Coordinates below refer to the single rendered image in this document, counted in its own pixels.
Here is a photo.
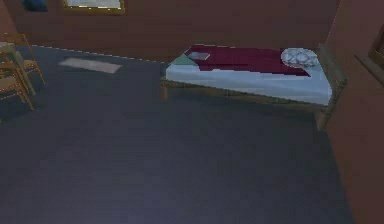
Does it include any grey flat laptop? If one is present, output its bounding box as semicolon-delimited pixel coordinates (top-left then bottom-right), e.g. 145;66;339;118
187;51;211;61

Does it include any gold framed window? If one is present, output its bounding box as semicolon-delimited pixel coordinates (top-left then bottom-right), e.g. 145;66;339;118
62;0;126;15

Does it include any green triangular cloth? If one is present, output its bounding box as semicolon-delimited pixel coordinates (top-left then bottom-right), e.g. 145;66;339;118
169;53;200;67

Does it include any wooden chair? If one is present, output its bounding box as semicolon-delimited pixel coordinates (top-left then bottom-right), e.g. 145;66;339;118
0;49;36;125
1;32;46;96

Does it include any white patterned pillow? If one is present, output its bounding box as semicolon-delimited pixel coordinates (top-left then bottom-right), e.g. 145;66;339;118
280;47;320;69

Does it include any dark red blanket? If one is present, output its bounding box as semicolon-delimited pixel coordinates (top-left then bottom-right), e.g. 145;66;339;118
184;45;312;78

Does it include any dark blue wall object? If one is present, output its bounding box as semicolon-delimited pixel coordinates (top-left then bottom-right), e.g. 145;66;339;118
20;0;49;13

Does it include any wooden bed with pale sheet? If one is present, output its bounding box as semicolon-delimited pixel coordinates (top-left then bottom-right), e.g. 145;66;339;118
160;43;348;132

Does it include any wooden framed window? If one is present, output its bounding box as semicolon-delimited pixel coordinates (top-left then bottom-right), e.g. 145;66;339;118
353;24;384;88

